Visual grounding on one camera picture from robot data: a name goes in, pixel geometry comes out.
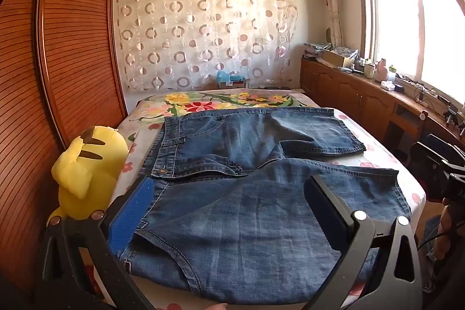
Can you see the floral plush blanket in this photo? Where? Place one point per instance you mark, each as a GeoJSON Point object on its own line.
{"type": "Point", "coordinates": [218, 101]}

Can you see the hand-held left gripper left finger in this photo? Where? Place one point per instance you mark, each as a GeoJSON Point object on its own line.
{"type": "Point", "coordinates": [130, 215]}

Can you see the open cardboard box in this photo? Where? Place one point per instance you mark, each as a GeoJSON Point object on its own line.
{"type": "Point", "coordinates": [336, 58]}

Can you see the blue denim pants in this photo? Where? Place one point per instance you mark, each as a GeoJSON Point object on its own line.
{"type": "Point", "coordinates": [254, 201]}

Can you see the blue fluffy toy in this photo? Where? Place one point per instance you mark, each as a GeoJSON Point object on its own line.
{"type": "Point", "coordinates": [229, 77]}

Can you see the yellow plush toy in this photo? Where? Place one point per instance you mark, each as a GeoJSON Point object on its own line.
{"type": "Point", "coordinates": [87, 172]}

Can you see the patterned folded cloth stack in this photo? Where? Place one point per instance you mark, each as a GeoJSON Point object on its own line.
{"type": "Point", "coordinates": [316, 49]}

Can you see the pink figurine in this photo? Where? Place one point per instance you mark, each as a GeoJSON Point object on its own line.
{"type": "Point", "coordinates": [380, 70]}

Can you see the white strawberry flower bedsheet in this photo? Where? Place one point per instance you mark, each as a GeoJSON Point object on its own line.
{"type": "Point", "coordinates": [377, 154]}

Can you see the small printed box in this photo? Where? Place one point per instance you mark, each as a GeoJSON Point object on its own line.
{"type": "Point", "coordinates": [232, 85]}

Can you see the wood-framed window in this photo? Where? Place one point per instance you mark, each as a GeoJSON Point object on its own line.
{"type": "Point", "coordinates": [417, 23]}

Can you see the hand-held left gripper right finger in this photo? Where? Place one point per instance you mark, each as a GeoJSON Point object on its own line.
{"type": "Point", "coordinates": [327, 212]}

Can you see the circle-patterned sheer curtain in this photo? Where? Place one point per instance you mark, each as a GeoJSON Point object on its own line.
{"type": "Point", "coordinates": [203, 30]}

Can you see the wooden wall cabinet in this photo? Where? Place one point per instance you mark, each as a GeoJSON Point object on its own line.
{"type": "Point", "coordinates": [356, 99]}

